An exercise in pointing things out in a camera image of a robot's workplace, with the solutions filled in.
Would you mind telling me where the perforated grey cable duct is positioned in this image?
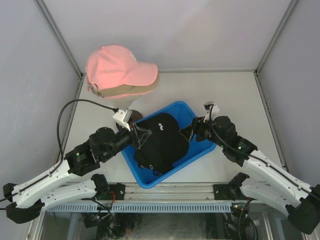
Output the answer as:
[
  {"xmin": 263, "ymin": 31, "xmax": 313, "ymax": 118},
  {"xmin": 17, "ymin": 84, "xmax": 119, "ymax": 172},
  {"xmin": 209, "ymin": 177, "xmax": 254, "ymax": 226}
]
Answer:
[{"xmin": 47, "ymin": 201, "xmax": 233, "ymax": 213}]

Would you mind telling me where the black mounting plate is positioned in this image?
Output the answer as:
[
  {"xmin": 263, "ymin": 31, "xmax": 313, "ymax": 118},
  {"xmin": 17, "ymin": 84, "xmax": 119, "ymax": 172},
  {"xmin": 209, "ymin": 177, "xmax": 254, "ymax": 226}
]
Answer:
[
  {"xmin": 213, "ymin": 183, "xmax": 248, "ymax": 201},
  {"xmin": 97, "ymin": 183, "xmax": 126, "ymax": 201}
]

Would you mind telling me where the beige cap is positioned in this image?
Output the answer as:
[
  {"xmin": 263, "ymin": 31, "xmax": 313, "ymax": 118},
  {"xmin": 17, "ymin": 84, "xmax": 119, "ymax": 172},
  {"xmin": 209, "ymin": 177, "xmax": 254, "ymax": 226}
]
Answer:
[{"xmin": 87, "ymin": 74, "xmax": 160, "ymax": 97}]

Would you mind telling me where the pink baseball cap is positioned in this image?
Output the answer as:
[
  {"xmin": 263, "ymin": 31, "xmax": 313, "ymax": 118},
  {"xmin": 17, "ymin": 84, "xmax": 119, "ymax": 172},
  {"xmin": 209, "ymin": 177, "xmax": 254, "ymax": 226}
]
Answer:
[{"xmin": 100, "ymin": 91, "xmax": 152, "ymax": 99}]

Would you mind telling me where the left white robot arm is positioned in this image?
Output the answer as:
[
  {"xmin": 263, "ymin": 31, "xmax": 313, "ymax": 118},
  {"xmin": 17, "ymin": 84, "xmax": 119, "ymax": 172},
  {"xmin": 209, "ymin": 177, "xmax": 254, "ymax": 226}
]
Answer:
[{"xmin": 2, "ymin": 124, "xmax": 152, "ymax": 224}]

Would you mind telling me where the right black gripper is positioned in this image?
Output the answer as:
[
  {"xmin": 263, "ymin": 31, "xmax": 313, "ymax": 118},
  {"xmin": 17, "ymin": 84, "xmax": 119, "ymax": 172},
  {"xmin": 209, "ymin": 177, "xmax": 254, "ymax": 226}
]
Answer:
[{"xmin": 179, "ymin": 115, "xmax": 226, "ymax": 149}]

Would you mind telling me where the aluminium mounting rail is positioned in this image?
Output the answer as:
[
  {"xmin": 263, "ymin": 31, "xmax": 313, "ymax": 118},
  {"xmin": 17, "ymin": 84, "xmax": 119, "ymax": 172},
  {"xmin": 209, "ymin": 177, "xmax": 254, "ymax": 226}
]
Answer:
[{"xmin": 62, "ymin": 181, "xmax": 283, "ymax": 201}]

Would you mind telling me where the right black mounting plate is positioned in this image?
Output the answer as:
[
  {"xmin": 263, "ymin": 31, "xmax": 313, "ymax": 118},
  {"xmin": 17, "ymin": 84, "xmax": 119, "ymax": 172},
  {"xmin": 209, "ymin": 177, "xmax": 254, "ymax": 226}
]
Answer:
[{"xmin": 213, "ymin": 183, "xmax": 248, "ymax": 201}]

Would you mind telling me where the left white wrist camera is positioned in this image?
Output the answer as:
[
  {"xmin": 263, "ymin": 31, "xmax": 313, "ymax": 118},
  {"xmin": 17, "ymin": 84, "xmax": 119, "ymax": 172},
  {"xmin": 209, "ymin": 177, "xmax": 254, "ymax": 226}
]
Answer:
[{"xmin": 112, "ymin": 108, "xmax": 132, "ymax": 132}]

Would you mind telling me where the blue plastic bin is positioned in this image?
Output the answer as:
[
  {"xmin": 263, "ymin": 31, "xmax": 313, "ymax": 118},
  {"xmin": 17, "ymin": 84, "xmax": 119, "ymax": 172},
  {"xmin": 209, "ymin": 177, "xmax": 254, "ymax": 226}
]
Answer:
[{"xmin": 121, "ymin": 101, "xmax": 216, "ymax": 189}]

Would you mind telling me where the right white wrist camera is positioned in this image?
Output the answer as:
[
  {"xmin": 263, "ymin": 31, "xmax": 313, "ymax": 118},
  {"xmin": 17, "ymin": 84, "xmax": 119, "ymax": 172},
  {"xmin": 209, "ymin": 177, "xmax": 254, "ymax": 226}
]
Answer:
[{"xmin": 203, "ymin": 101, "xmax": 220, "ymax": 122}]

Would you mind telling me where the dark cap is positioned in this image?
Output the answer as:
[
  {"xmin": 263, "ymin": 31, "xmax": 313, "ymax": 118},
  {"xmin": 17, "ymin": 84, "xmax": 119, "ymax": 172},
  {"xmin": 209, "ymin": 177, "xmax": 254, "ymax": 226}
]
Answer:
[{"xmin": 133, "ymin": 112, "xmax": 189, "ymax": 175}]

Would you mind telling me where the dark round wooden stand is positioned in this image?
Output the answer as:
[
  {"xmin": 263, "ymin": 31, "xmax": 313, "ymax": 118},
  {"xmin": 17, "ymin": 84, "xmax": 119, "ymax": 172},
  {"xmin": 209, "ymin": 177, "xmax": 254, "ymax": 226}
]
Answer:
[{"xmin": 115, "ymin": 110, "xmax": 143, "ymax": 131}]

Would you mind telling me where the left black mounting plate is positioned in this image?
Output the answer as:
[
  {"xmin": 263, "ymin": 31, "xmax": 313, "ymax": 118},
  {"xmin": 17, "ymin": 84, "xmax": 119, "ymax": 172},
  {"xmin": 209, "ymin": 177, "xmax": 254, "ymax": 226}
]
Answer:
[{"xmin": 97, "ymin": 183, "xmax": 126, "ymax": 201}]

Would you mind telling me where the beige mannequin head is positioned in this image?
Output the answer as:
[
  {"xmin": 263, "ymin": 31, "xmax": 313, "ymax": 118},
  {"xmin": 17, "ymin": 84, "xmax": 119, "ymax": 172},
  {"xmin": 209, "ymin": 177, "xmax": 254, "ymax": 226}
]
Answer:
[{"xmin": 109, "ymin": 95, "xmax": 142, "ymax": 108}]

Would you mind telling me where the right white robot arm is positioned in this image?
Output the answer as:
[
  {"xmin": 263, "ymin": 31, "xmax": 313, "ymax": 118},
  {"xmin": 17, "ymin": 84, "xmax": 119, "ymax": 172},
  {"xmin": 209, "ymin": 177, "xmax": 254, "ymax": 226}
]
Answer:
[{"xmin": 180, "ymin": 116, "xmax": 320, "ymax": 235}]

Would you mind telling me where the left black camera cable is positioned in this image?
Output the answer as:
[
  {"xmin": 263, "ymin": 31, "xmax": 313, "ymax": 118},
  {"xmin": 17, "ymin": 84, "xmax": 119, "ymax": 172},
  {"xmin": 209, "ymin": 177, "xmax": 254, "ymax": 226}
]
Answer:
[{"xmin": 0, "ymin": 99, "xmax": 120, "ymax": 211}]

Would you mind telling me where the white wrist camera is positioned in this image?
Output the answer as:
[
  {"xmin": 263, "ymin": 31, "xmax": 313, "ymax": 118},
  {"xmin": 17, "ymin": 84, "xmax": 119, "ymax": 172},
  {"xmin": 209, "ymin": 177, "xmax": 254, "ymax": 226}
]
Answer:
[
  {"xmin": 203, "ymin": 101, "xmax": 220, "ymax": 122},
  {"xmin": 112, "ymin": 108, "xmax": 132, "ymax": 132}
]

